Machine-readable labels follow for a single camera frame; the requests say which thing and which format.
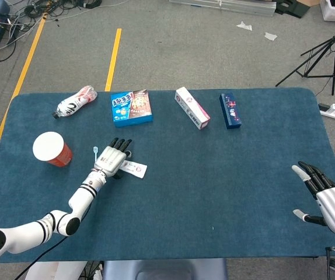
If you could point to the white pink toothpaste box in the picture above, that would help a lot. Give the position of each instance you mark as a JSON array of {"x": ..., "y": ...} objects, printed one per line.
[{"x": 192, "y": 108}]

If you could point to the white toothpaste tube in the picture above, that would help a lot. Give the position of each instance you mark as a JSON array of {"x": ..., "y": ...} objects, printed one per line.
[{"x": 135, "y": 169}]

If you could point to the red paper cup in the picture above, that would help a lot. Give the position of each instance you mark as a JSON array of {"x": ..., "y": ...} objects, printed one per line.
[{"x": 48, "y": 146}]

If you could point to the blue cookie box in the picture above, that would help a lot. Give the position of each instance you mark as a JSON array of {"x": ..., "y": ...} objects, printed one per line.
[{"x": 131, "y": 108}]

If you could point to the black foam pieces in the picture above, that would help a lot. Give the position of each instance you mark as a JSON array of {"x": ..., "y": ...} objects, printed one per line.
[{"x": 293, "y": 8}]

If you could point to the crumpled white paper scrap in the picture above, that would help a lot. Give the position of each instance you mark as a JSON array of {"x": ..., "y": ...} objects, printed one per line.
[
  {"x": 270, "y": 36},
  {"x": 244, "y": 26}
]

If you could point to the blue table mat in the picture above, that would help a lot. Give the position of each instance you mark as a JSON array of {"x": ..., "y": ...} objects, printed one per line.
[{"x": 199, "y": 189}]

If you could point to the plastic bottle white red label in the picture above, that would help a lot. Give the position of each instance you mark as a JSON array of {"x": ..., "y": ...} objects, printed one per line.
[{"x": 74, "y": 103}]

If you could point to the aluminium profile rails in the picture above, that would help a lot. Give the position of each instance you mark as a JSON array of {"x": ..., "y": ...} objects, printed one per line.
[{"x": 228, "y": 7}]

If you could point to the light blue toothbrush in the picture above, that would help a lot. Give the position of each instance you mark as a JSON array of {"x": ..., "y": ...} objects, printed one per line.
[{"x": 95, "y": 150}]

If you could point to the dark blue narrow box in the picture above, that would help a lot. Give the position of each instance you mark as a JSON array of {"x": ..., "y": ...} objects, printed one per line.
[{"x": 230, "y": 111}]

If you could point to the flat brown cardboard piece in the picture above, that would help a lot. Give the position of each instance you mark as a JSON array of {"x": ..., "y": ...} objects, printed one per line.
[{"x": 309, "y": 2}]

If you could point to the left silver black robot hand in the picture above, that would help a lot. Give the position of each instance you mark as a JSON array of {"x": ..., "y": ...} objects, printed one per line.
[{"x": 109, "y": 160}]

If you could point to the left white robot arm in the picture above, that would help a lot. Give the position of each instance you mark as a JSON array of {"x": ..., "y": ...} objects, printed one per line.
[{"x": 80, "y": 198}]

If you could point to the white robot body panel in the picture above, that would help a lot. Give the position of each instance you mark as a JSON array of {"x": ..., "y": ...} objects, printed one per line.
[{"x": 53, "y": 271}]

